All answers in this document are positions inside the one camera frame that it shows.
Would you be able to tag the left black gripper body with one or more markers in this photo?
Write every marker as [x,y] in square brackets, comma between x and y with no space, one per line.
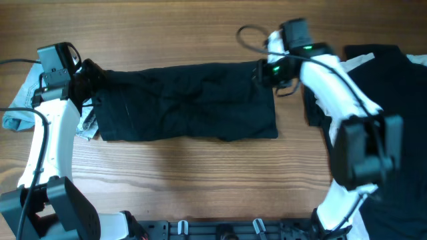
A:
[91,74]

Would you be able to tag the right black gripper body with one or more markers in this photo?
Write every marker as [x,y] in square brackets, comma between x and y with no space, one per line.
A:
[275,73]

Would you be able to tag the black shorts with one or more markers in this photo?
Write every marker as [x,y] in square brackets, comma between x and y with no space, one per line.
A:
[218,100]

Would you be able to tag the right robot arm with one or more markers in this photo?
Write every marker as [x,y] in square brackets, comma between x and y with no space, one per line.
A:
[366,142]

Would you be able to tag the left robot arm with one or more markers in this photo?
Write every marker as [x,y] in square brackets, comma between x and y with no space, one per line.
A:
[46,204]

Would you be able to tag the folded light blue denim shorts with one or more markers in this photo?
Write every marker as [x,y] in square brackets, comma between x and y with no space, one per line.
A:
[23,120]

